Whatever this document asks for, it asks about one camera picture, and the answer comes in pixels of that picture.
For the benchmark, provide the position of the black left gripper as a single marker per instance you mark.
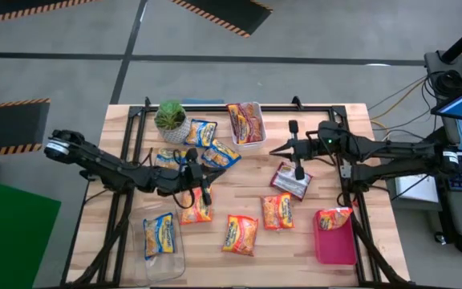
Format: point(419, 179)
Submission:
point(175, 180)

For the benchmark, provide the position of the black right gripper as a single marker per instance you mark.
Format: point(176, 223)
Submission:
point(309, 148)

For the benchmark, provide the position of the blue Maruchan ramen pack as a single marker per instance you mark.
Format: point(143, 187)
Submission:
point(167, 157)
point(201, 133)
point(158, 234)
point(220, 153)

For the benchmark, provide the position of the red Maruchan ramen pack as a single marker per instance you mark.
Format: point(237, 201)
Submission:
point(285, 182)
point(237, 120)
point(255, 122)

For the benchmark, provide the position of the orange Maruchan ramen pack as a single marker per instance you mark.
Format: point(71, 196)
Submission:
point(331, 218)
point(278, 211)
point(240, 234)
point(195, 210)

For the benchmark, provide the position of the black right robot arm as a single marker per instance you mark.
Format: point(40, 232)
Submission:
point(395, 154)

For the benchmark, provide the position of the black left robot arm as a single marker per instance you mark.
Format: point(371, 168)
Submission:
point(94, 160)

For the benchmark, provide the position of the white plastic bin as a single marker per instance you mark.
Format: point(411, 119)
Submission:
point(251, 146)

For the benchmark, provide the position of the green plant in patterned pot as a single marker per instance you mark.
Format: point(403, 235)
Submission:
point(171, 116)

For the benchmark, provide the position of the blue tape strip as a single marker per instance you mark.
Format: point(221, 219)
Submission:
point(203, 101)

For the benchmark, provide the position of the clear plastic bin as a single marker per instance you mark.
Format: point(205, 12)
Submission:
point(163, 269)

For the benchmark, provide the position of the pink plastic bin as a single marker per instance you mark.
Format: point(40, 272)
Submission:
point(335, 247)

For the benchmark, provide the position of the white paper sheet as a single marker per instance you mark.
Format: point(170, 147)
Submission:
point(419, 190)

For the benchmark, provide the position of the black hazard-striped floor mat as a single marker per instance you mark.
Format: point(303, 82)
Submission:
point(14, 6)
point(231, 10)
point(6, 124)

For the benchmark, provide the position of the green board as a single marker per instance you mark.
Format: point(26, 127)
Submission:
point(10, 241)

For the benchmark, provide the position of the black aluminium table frame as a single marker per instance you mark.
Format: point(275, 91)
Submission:
point(207, 108)

